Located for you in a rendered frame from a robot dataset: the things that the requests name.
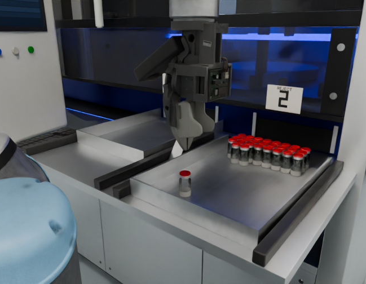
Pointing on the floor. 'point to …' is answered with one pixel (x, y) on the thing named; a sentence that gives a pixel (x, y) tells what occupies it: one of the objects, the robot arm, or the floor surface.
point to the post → (351, 160)
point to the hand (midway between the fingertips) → (183, 142)
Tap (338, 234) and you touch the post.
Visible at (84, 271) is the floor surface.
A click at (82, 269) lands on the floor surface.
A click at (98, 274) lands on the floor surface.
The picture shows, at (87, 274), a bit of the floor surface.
